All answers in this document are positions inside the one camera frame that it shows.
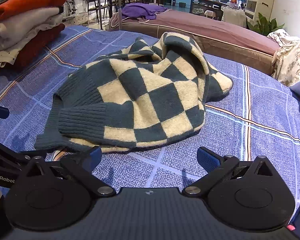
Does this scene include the green cream checkered sweater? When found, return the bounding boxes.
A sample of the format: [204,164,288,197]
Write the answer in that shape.
[34,32,233,152]

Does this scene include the cream dotted folded garment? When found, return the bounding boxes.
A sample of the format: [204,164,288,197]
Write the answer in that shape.
[0,24,58,68]

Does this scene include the blue plaid bedsheet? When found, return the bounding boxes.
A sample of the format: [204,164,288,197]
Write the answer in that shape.
[0,26,300,204]

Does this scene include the dark red folded garment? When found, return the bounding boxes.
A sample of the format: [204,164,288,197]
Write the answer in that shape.
[0,23,66,70]

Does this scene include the beige folded sweater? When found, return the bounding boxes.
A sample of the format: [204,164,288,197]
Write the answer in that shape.
[0,7,63,51]

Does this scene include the floral cream duvet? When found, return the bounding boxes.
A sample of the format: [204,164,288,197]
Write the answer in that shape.
[267,29,300,87]

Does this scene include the orange folded sweater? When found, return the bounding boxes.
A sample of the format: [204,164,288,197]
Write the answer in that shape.
[0,0,68,27]

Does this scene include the green potted plant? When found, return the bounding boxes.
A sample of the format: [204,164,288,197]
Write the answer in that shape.
[247,13,285,36]

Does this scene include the purple garment on bed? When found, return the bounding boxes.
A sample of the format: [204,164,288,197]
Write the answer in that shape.
[122,3,168,20]

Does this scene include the dark dining table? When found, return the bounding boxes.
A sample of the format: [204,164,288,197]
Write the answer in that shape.
[87,0,154,21]

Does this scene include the cream drawer cabinet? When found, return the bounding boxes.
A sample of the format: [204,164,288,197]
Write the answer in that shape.
[244,0,274,21]

